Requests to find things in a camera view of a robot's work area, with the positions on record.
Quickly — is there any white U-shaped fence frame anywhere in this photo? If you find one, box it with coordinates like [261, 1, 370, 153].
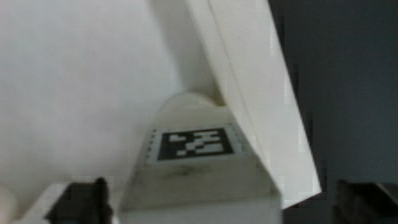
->
[185, 0, 322, 207]

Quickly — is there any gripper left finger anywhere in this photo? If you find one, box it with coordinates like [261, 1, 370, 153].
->
[14, 176, 117, 224]

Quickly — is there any white square table top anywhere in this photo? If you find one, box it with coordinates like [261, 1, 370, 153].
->
[0, 0, 218, 224]

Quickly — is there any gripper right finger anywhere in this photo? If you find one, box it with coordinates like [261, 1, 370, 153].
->
[334, 180, 398, 224]

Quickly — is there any white table leg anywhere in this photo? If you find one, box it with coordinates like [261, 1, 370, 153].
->
[119, 93, 282, 224]

